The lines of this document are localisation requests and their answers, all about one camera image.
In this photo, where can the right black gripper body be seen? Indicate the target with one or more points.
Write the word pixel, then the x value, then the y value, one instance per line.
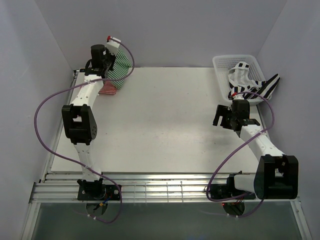
pixel 233 117

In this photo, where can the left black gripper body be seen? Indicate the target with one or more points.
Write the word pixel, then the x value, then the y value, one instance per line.
pixel 108 64

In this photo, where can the green white striped tank top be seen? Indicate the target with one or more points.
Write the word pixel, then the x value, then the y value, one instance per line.
pixel 121 68

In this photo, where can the red white striped tank top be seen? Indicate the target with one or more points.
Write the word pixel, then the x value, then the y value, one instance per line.
pixel 108 89

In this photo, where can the black white striped tank top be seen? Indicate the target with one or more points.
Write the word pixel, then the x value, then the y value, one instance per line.
pixel 239 81

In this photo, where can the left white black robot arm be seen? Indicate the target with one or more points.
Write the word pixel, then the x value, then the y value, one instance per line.
pixel 79 122

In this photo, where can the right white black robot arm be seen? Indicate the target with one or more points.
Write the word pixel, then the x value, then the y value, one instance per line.
pixel 276 175

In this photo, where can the white plastic basket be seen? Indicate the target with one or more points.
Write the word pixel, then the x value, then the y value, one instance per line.
pixel 223 63

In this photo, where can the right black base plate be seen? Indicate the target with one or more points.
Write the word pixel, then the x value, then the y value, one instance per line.
pixel 222 191

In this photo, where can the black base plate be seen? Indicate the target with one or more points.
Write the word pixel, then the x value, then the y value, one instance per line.
pixel 222 191
pixel 106 191

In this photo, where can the aluminium frame rail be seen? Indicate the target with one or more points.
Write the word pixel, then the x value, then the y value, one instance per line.
pixel 136 187

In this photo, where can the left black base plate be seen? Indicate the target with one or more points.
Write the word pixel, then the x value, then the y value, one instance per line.
pixel 106 191

